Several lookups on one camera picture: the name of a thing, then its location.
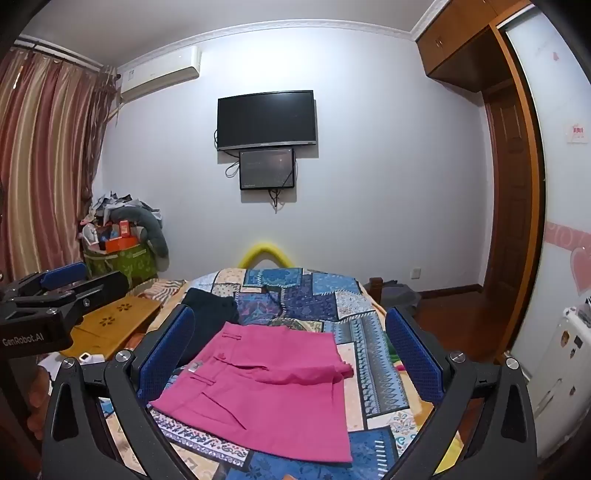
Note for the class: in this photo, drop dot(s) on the dark grey bag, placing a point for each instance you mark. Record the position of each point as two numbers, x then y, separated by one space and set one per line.
397 295

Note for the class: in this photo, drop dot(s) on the black wall television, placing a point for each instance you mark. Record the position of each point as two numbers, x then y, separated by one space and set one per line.
267 120

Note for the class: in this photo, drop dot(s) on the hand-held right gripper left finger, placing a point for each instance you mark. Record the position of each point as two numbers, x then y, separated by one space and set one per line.
171 344

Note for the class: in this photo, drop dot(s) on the dark navy pants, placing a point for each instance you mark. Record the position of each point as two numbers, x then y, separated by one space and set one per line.
208 314

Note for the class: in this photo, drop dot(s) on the white wall socket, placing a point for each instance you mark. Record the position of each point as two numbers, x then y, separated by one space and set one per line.
415 273

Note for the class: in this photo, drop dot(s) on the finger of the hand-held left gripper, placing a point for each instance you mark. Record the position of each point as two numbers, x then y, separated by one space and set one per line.
104 287
64 277

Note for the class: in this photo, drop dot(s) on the small black wall monitor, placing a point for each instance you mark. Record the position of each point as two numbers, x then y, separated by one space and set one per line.
267 168

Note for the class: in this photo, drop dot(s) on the yellow foam hoop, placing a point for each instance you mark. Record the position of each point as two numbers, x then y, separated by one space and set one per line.
268 247

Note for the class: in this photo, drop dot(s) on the white air conditioner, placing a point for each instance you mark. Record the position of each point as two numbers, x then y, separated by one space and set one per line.
159 74

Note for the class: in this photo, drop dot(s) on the pile of clutter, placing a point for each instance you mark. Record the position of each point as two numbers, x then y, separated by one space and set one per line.
113 217

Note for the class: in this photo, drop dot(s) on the grey neck pillow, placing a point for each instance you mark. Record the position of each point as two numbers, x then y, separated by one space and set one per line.
154 230

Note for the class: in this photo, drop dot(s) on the small white box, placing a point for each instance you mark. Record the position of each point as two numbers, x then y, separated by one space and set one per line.
87 358

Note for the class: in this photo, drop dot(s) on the bamboo lap table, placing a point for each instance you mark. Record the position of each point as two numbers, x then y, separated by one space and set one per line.
115 318

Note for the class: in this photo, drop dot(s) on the red and white wall sticker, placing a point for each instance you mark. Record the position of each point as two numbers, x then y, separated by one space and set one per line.
577 131

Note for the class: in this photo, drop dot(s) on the green patterned bag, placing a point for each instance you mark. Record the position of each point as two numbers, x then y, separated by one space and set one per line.
134 265

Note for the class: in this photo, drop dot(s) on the striped red curtain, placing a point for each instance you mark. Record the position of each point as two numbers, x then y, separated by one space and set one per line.
46 161

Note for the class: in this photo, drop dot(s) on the wooden overhead cabinet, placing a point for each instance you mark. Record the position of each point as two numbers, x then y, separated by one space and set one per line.
455 46

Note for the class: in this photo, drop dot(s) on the blue patchwork blanket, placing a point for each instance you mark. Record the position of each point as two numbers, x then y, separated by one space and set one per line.
323 304

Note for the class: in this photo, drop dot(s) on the dark wooden door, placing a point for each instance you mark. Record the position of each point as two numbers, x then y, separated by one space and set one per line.
505 194

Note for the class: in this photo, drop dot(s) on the pink pants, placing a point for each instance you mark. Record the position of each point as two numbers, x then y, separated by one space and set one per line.
258 392

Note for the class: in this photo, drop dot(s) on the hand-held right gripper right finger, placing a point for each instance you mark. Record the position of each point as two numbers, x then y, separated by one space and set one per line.
412 353

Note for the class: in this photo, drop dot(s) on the white appliance with stickers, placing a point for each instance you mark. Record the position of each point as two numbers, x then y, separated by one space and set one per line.
561 369

